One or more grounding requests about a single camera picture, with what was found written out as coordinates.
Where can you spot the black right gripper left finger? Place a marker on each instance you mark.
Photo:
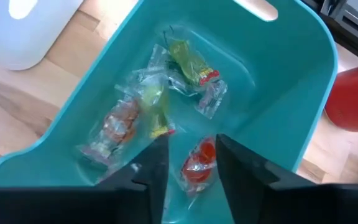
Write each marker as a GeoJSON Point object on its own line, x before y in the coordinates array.
{"type": "Point", "coordinates": [73, 205]}

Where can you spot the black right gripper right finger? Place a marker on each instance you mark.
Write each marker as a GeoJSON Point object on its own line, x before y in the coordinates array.
{"type": "Point", "coordinates": [291, 205]}

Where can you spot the orange gummy rings packet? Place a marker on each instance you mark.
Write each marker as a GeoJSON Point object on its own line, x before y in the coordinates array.
{"type": "Point", "coordinates": [118, 127]}

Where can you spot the red gummy rings packet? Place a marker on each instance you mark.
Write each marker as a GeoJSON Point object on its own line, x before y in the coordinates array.
{"type": "Point", "coordinates": [199, 165]}

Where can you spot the green gummy rings packet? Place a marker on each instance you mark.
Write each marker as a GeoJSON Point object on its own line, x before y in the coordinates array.
{"type": "Point", "coordinates": [154, 102]}

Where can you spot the teal gummy rings packet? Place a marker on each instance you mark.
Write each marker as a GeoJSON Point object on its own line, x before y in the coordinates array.
{"type": "Point", "coordinates": [211, 99]}

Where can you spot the green gummy packet red label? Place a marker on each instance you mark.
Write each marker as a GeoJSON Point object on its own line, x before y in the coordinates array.
{"type": "Point", "coordinates": [191, 62]}

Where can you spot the teal plastic bin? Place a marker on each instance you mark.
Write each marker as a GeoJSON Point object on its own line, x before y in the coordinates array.
{"type": "Point", "coordinates": [259, 93]}

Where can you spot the red soda can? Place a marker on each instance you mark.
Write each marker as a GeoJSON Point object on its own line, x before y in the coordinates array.
{"type": "Point", "coordinates": [353, 96]}

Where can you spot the white plastic bin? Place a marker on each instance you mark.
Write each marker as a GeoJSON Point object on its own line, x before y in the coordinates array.
{"type": "Point", "coordinates": [17, 34]}

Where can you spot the black aluminium table frame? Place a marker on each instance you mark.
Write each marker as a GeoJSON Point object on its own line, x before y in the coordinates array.
{"type": "Point", "coordinates": [353, 28]}

